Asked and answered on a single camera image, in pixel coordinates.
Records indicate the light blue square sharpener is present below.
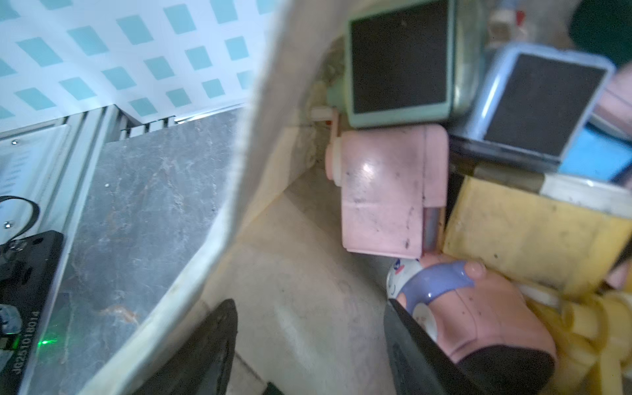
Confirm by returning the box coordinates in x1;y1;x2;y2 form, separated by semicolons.
448;42;616;172

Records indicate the beige canvas tote bag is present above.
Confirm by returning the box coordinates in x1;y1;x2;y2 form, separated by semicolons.
73;0;632;395

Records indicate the pink boxy pencil sharpener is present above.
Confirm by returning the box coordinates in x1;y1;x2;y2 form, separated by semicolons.
325;124;449;258

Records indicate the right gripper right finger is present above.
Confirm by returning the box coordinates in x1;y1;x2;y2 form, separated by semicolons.
383;299;484;394

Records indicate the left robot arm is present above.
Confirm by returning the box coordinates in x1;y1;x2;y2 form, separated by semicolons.
1;195;64;394

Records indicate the green square pencil sharpener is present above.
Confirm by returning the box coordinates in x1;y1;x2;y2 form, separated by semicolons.
327;1;487;128

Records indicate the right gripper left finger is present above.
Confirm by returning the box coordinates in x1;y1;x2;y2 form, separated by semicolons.
136;299;238;395

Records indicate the pink round character sharpener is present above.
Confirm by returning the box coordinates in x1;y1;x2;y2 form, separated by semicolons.
386;252;559;395

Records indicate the dirty yellow pencil sharpener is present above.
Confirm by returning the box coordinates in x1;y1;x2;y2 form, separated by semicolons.
443;163;631;297

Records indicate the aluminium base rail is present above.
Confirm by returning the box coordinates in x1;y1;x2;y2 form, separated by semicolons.
0;103;248;248

